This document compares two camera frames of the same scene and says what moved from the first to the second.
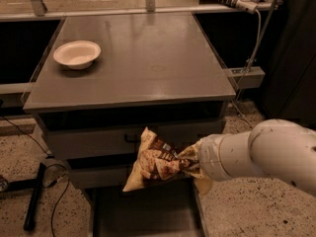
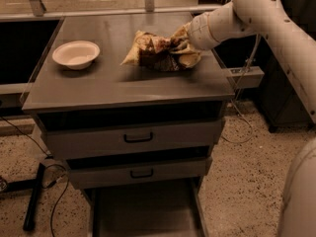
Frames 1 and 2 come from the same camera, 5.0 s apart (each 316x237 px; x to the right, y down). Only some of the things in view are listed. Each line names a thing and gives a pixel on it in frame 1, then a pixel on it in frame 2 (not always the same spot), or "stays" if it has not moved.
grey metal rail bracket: x=247 y=77 stays
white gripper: x=207 y=158 → x=198 y=32
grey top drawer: x=115 y=133 stays
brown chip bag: x=156 y=161 → x=154 y=53
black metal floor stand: x=24 y=185 stays
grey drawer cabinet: x=104 y=81 stays
